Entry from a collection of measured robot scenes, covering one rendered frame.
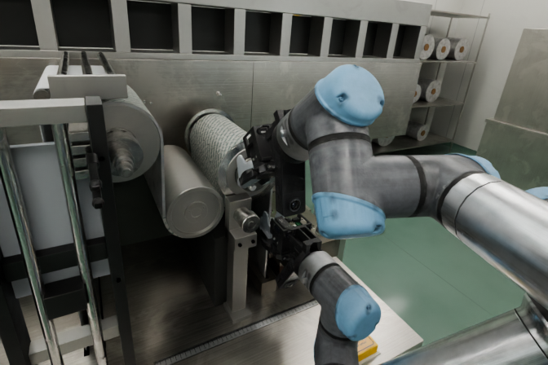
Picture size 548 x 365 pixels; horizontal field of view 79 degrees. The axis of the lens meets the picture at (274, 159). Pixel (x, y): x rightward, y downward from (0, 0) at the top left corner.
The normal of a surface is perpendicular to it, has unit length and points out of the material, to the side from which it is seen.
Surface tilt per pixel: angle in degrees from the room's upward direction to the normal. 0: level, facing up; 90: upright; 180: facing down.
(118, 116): 90
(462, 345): 46
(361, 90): 50
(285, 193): 81
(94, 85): 90
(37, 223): 90
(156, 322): 0
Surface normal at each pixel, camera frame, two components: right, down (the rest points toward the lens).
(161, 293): 0.07, -0.92
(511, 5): -0.87, 0.13
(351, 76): 0.41, -0.31
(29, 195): 0.48, 0.36
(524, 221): -0.66, -0.66
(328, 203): -0.69, -0.14
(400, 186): 0.19, -0.08
